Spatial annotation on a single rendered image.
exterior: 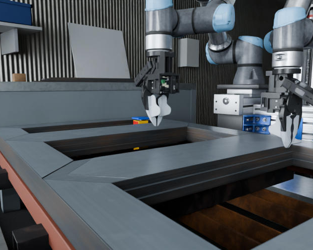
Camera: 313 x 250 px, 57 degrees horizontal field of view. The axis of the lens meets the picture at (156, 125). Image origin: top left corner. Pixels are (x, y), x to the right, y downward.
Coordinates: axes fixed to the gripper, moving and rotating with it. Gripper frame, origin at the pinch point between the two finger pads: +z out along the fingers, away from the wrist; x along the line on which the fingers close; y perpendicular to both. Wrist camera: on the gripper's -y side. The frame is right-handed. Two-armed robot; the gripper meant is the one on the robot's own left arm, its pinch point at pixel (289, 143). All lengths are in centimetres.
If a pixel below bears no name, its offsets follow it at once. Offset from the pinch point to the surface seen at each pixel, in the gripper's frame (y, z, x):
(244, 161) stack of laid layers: 1.1, 2.5, 17.5
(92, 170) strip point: 9, 1, 53
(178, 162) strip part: 4.6, 0.8, 35.2
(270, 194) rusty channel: 5.2, 16.0, -0.4
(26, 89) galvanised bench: 91, -15, 48
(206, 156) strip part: 5.2, 0.8, 26.1
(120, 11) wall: 343, -123, -135
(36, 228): 11, 10, 63
